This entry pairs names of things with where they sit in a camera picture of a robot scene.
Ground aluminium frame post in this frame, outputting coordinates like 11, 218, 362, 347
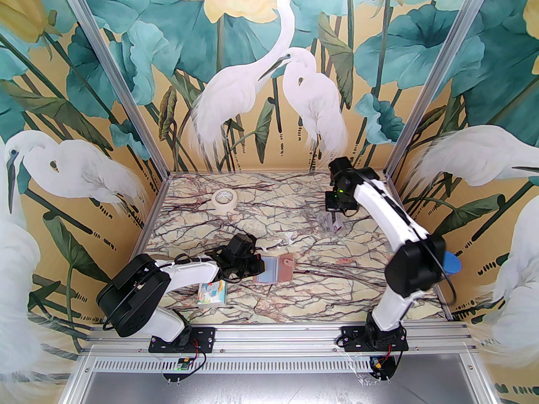
385, 0, 492, 180
54, 0, 171, 180

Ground pink leather card holder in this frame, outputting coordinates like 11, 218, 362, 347
253, 255, 296, 285

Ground grey slotted metal panel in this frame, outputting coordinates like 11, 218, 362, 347
63, 354, 499, 404

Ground red and black wires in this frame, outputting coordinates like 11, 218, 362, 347
190, 338, 208, 372
377, 339, 403, 380

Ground white tape roll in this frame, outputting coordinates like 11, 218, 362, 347
211, 189, 237, 215

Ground clear plastic card box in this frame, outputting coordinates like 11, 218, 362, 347
317, 212, 345, 233

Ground clear tube with blue lid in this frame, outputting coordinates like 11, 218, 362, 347
443, 251, 462, 277

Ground cartoon print tissue pack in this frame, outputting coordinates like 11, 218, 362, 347
197, 279, 228, 307

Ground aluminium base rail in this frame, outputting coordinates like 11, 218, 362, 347
80, 326, 478, 354

